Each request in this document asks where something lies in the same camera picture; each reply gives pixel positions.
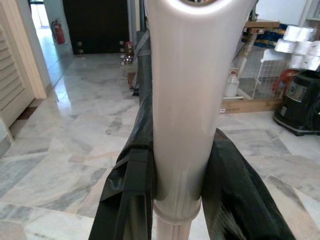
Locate black vacuum cleaner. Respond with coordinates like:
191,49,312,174
273,69,320,137

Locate beige louvered door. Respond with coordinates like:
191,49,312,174
0,0,48,151

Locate beige broom dark bristles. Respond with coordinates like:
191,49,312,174
144,0,258,240

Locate white wire rack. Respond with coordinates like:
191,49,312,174
236,48,291,101

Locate red fire extinguisher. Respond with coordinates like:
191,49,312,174
51,17,66,45

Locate white plastic jug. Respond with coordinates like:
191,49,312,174
224,67,240,98

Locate dark rolled mat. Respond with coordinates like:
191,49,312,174
133,28,153,97

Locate black cabinet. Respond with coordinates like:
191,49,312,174
62,0,131,55

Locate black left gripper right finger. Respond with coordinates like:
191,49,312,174
199,127,297,240

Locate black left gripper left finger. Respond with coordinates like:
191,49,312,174
87,91,155,240

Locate white paper rolls stack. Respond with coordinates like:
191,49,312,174
274,24,320,71

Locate long cardboard box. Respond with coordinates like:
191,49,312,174
219,97,283,115

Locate wooden workbench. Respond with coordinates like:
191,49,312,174
234,21,281,76

